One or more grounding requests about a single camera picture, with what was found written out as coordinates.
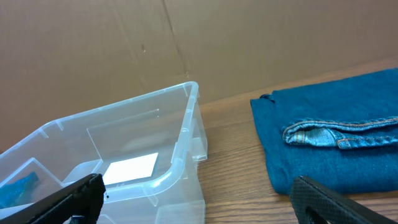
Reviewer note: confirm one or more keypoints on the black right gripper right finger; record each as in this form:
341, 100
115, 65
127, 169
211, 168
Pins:
316, 204

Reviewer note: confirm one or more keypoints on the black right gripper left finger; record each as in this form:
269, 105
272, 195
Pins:
80, 202

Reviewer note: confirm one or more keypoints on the sparkly blue green fabric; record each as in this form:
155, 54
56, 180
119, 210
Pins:
19, 192

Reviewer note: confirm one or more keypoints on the white label in bin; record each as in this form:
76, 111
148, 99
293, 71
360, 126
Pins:
130, 169

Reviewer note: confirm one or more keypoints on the folded blue denim jeans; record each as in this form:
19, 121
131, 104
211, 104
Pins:
342, 134

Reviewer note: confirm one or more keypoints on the clear plastic storage bin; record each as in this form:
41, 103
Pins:
166, 121

